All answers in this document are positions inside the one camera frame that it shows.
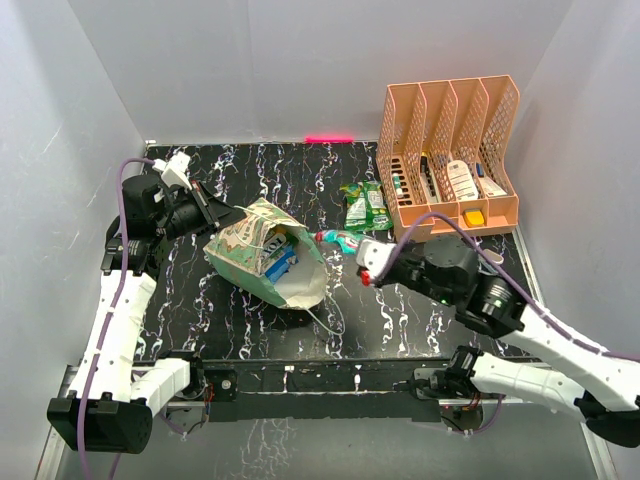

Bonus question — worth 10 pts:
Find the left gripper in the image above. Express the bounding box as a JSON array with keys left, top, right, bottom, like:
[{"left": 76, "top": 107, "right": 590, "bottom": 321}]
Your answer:
[{"left": 154, "top": 180, "right": 246, "bottom": 241}]

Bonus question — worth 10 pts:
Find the teal Fox's candy bag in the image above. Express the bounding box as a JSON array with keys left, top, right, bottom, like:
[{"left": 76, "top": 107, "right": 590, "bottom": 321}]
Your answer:
[{"left": 314, "top": 229, "right": 365, "bottom": 254}]

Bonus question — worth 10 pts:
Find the green paper bag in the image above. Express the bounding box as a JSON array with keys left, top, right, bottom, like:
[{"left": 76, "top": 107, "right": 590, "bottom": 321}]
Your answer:
[{"left": 204, "top": 198, "right": 329, "bottom": 313}]

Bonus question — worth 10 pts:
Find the green snack packet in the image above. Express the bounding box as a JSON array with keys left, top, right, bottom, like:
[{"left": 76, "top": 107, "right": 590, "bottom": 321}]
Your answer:
[{"left": 340, "top": 181, "right": 393, "bottom": 233}]

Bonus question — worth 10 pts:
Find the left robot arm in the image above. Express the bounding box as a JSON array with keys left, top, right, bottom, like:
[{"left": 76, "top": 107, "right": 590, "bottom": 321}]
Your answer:
[{"left": 47, "top": 174, "right": 246, "bottom": 454}]

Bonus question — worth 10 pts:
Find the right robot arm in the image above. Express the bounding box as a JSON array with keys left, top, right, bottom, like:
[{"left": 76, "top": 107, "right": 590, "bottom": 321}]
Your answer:
[{"left": 357, "top": 236, "right": 639, "bottom": 448}]

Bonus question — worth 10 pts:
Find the green Fox's packet in bag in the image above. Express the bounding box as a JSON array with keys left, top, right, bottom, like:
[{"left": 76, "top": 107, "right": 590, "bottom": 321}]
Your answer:
[{"left": 261, "top": 226, "right": 297, "bottom": 261}]

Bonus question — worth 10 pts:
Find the black yellow marker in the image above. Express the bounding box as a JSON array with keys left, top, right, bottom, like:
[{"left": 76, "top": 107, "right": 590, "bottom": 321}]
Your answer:
[{"left": 420, "top": 152, "right": 441, "bottom": 203}]

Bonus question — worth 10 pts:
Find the yellow object in organizer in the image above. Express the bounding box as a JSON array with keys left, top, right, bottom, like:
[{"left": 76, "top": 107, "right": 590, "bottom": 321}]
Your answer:
[{"left": 463, "top": 209, "right": 486, "bottom": 228}]

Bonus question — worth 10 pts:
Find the blue snack packet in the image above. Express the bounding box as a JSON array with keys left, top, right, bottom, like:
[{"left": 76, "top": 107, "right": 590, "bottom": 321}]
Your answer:
[{"left": 264, "top": 244, "right": 298, "bottom": 284}]

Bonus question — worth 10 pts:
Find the grey white clip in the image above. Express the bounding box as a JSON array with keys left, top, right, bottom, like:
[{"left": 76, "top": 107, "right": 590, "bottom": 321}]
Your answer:
[{"left": 483, "top": 249, "right": 504, "bottom": 266}]

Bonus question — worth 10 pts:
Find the white label bottle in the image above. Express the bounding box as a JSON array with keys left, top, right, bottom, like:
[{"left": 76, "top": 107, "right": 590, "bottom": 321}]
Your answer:
[{"left": 447, "top": 160, "right": 480, "bottom": 201}]

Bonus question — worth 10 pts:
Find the red light strip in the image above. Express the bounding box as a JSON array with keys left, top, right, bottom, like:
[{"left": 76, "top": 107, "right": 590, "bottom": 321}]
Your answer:
[{"left": 304, "top": 134, "right": 353, "bottom": 144}]

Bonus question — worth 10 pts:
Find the orange file organizer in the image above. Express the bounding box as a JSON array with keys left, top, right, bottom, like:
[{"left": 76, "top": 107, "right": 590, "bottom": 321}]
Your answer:
[{"left": 376, "top": 75, "right": 520, "bottom": 241}]

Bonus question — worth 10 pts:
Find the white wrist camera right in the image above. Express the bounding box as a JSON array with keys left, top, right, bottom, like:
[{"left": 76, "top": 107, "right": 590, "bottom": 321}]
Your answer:
[{"left": 356, "top": 238, "right": 396, "bottom": 287}]

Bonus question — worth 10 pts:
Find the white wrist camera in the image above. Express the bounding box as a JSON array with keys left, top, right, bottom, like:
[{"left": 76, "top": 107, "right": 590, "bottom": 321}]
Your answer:
[
  {"left": 152, "top": 151, "right": 191, "bottom": 190},
  {"left": 356, "top": 238, "right": 396, "bottom": 287}
]

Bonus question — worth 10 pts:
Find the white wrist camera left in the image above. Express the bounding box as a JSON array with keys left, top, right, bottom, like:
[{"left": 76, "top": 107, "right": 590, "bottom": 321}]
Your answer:
[{"left": 152, "top": 151, "right": 191, "bottom": 190}]

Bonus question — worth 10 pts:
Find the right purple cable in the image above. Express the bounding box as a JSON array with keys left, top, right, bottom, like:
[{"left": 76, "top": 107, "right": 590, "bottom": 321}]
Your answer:
[{"left": 384, "top": 211, "right": 640, "bottom": 364}]

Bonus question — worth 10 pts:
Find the purple cable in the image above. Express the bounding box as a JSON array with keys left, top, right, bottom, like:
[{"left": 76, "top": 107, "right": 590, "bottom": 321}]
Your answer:
[
  {"left": 384, "top": 211, "right": 640, "bottom": 364},
  {"left": 74, "top": 156, "right": 156, "bottom": 480}
]

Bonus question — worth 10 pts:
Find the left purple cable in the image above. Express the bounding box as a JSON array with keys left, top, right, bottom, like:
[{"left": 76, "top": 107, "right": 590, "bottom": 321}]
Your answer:
[{"left": 74, "top": 156, "right": 156, "bottom": 480}]

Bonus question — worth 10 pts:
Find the aluminium frame rail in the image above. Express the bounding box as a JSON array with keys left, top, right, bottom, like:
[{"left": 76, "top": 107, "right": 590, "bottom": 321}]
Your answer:
[{"left": 34, "top": 234, "right": 619, "bottom": 480}]

